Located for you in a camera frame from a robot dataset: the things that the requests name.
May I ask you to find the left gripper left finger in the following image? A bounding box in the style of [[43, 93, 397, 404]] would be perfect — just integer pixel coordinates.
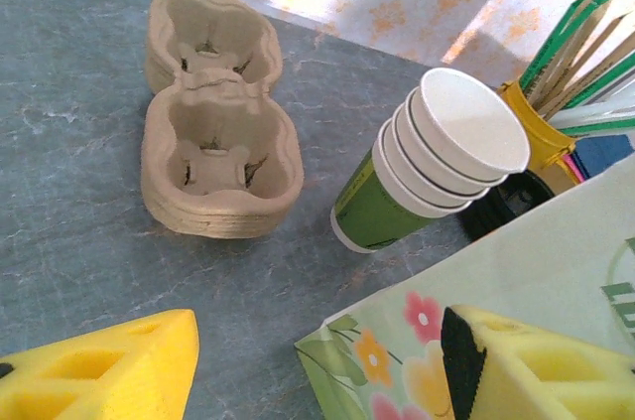
[[0, 309, 200, 420]]

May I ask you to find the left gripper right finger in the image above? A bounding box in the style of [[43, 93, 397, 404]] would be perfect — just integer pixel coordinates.
[[440, 304, 635, 420]]

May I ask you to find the white paper takeout bag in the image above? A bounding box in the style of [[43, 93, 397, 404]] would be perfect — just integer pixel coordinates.
[[295, 156, 635, 420]]

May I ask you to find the black cup lid stack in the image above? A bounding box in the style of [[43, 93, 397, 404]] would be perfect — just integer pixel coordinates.
[[455, 169, 557, 245]]

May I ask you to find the pink napkin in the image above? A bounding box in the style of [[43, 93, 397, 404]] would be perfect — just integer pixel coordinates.
[[562, 154, 582, 184]]

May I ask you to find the dark blue napkin stack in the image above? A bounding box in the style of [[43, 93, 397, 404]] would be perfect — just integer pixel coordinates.
[[570, 134, 635, 178]]

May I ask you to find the yellow holder cup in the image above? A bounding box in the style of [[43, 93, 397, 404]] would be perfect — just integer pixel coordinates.
[[498, 80, 579, 193]]

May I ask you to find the stack of paper cups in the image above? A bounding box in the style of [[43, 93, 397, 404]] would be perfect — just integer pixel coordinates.
[[330, 67, 532, 253]]

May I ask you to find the white wrapped straw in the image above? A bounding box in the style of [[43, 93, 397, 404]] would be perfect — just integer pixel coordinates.
[[545, 101, 635, 131]]

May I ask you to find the brown pulp cup carrier stack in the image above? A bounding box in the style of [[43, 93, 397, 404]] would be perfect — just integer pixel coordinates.
[[140, 0, 305, 240]]

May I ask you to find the green wrapped straw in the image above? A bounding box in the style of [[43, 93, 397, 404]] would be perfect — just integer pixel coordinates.
[[518, 0, 596, 89], [539, 0, 617, 106]]

